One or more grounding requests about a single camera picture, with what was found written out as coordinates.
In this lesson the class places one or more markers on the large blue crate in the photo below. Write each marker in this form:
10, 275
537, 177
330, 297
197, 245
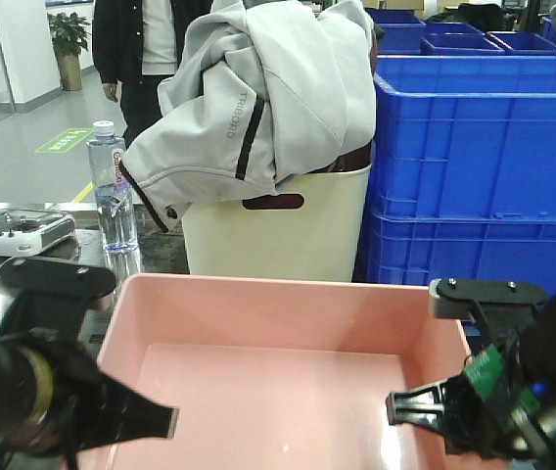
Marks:
412, 250
465, 136

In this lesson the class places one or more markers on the distant potted plant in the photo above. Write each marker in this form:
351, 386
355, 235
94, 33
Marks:
69, 36

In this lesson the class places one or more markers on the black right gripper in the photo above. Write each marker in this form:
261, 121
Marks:
520, 320

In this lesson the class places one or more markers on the grey jacket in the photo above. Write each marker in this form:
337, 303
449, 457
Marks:
265, 91

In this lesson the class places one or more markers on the cream plastic basket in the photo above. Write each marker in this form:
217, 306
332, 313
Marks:
316, 239

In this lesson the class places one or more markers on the clear water bottle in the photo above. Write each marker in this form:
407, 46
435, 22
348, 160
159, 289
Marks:
112, 192

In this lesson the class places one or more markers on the pink plastic bin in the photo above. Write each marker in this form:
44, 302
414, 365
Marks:
271, 374

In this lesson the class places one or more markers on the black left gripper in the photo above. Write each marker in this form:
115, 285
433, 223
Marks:
54, 399

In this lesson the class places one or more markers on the stainless steel shelf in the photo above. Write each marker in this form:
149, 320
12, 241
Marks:
75, 284

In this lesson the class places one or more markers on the large blue crate lower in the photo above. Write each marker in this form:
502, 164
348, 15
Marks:
412, 250

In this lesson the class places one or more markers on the large blue crate upper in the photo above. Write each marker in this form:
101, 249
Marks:
465, 136

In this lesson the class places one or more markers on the green circuit board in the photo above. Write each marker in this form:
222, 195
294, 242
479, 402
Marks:
501, 389

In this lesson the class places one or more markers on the white remote controller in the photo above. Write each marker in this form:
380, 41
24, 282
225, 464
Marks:
26, 233

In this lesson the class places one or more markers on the person in dark jacket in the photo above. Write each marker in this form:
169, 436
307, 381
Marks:
136, 44

